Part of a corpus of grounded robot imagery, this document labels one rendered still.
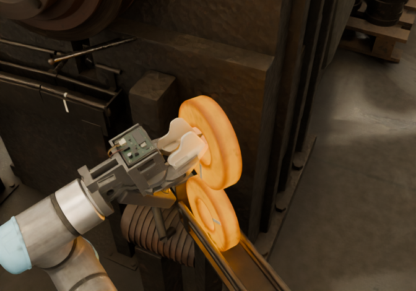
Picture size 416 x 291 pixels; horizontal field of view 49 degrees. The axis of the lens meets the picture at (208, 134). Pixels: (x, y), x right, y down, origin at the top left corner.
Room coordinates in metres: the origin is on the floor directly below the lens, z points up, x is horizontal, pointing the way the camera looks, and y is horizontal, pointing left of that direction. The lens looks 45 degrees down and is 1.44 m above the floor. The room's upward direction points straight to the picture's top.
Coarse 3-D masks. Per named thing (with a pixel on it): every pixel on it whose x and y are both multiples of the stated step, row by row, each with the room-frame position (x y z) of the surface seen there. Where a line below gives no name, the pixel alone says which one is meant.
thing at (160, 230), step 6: (156, 210) 0.62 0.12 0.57; (156, 216) 0.61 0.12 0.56; (162, 216) 0.61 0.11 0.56; (156, 222) 0.59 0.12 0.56; (162, 222) 0.59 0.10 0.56; (162, 228) 0.57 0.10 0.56; (168, 228) 0.59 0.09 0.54; (174, 228) 0.59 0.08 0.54; (162, 234) 0.56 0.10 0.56; (168, 234) 0.57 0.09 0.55; (162, 240) 0.55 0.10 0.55
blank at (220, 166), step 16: (192, 112) 0.53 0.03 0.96; (208, 112) 0.51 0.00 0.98; (224, 112) 0.51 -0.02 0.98; (208, 128) 0.49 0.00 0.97; (224, 128) 0.48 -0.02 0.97; (208, 144) 0.49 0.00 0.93; (224, 144) 0.46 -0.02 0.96; (208, 160) 0.51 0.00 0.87; (224, 160) 0.45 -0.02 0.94; (240, 160) 0.46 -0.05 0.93; (208, 176) 0.48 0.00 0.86; (224, 176) 0.44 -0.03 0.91
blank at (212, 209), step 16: (192, 176) 0.57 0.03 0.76; (192, 192) 0.55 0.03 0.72; (208, 192) 0.51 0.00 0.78; (224, 192) 0.51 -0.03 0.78; (192, 208) 0.56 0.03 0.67; (208, 208) 0.50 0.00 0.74; (224, 208) 0.48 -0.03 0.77; (208, 224) 0.51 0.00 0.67; (224, 224) 0.46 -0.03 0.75; (224, 240) 0.45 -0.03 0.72
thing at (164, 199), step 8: (128, 192) 0.42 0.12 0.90; (136, 192) 0.43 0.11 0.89; (160, 192) 0.46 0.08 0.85; (168, 192) 0.47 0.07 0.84; (120, 200) 0.41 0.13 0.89; (128, 200) 0.42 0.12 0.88; (136, 200) 0.42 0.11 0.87; (144, 200) 0.43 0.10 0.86; (152, 200) 0.44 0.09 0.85; (160, 200) 0.44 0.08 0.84; (168, 200) 0.45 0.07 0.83
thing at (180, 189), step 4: (180, 184) 0.58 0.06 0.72; (184, 184) 0.58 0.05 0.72; (176, 188) 0.57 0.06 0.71; (180, 188) 0.57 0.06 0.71; (184, 188) 0.58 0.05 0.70; (176, 192) 0.57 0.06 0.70; (180, 192) 0.57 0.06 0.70; (184, 192) 0.58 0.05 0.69; (176, 196) 0.57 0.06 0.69; (180, 196) 0.57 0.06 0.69; (184, 196) 0.58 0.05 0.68; (176, 200) 0.57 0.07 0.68; (180, 200) 0.57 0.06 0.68; (184, 200) 0.57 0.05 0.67; (188, 200) 0.58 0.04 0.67; (188, 204) 0.58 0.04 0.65; (188, 208) 0.57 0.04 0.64; (192, 212) 0.58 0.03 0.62; (180, 216) 0.56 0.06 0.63
